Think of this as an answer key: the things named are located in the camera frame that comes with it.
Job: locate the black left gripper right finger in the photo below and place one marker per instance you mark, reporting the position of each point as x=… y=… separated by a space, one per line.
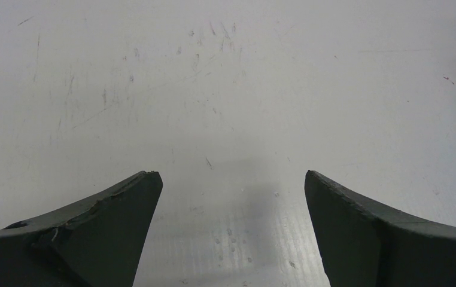
x=363 y=242

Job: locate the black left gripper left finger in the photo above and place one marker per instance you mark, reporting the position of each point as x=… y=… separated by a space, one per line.
x=96 y=241

